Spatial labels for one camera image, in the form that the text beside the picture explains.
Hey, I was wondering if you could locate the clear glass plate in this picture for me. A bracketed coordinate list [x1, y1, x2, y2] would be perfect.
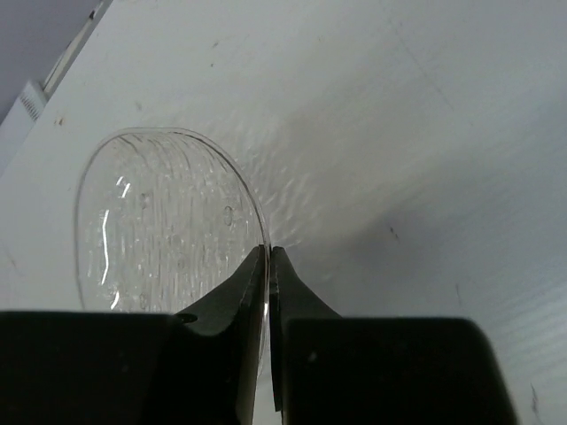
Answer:
[73, 127, 272, 382]

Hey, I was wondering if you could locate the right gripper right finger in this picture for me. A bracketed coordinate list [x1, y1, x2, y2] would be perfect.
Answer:
[269, 247, 517, 424]

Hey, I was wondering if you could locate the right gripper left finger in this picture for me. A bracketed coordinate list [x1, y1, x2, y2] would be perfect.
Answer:
[1, 246, 266, 424]

